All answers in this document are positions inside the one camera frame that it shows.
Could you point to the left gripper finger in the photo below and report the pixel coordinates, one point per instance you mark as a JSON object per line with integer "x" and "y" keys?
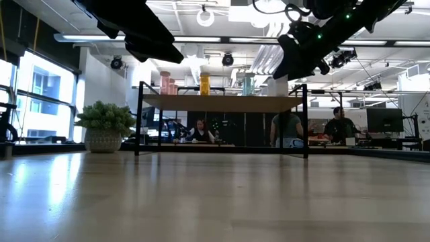
{"x": 151, "y": 28}
{"x": 158, "y": 52}

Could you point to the orange medicine bottle white cap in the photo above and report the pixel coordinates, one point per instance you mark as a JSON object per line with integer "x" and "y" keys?
{"x": 205, "y": 84}

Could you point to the teal medicine bottle white cap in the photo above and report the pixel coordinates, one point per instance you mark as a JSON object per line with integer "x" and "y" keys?
{"x": 248, "y": 85}

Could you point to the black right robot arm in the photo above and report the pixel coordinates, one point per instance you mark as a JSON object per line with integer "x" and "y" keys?
{"x": 356, "y": 20}

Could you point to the wooden shelf with black legs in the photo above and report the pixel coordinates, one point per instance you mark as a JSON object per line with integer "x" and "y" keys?
{"x": 218, "y": 103}

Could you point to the black ceiling spot lamp cluster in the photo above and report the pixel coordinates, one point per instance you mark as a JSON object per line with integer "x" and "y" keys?
{"x": 373, "y": 86}
{"x": 342, "y": 58}

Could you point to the long LED light bar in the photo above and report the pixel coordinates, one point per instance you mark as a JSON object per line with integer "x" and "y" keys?
{"x": 201, "y": 39}

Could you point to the seated person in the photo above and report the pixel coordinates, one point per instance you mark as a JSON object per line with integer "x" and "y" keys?
{"x": 201, "y": 134}

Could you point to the green plant in white pot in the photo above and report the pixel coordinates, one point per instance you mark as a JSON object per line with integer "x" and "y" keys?
{"x": 104, "y": 134}

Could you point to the small white box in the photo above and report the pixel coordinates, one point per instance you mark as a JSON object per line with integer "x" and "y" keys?
{"x": 350, "y": 141}

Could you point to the black computer monitor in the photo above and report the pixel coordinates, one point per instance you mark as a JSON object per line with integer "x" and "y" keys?
{"x": 385, "y": 120}

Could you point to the large window with black frame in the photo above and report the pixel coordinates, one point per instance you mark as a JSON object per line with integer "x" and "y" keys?
{"x": 43, "y": 101}

